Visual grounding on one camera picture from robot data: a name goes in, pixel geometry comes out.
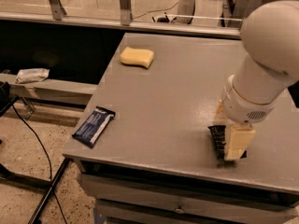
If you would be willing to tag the grey metal shelf ledge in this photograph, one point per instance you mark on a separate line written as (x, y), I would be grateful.
(52, 90)

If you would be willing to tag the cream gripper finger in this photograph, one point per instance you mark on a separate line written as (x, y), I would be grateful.
(237, 138)
(220, 117)

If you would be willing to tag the metal railing frame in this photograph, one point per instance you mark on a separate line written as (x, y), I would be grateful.
(178, 17)

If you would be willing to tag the yellow sponge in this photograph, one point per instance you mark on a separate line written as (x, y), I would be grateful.
(139, 57)

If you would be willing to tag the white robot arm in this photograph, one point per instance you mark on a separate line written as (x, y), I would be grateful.
(270, 37)

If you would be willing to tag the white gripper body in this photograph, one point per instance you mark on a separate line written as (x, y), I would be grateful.
(243, 106)

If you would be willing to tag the grey cabinet drawer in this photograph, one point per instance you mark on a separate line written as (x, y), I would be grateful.
(150, 204)

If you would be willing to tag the black rxbar chocolate wrapper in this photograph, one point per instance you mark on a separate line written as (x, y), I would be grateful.
(218, 138)

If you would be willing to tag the blue snack bar wrapper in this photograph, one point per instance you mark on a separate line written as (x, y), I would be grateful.
(92, 127)

